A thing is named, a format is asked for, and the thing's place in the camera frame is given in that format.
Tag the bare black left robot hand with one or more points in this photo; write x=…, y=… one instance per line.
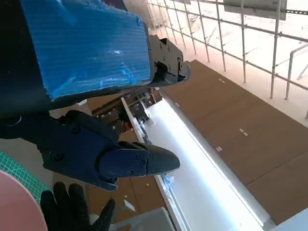
x=84, y=48

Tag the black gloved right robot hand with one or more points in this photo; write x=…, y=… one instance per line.
x=67, y=211

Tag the pink bowl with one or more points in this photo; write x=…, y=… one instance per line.
x=16, y=207

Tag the green cutting mat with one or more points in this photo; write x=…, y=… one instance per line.
x=14, y=166

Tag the white board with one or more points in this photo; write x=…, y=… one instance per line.
x=255, y=7

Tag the white pipe frame rack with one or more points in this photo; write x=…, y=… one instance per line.
x=243, y=48

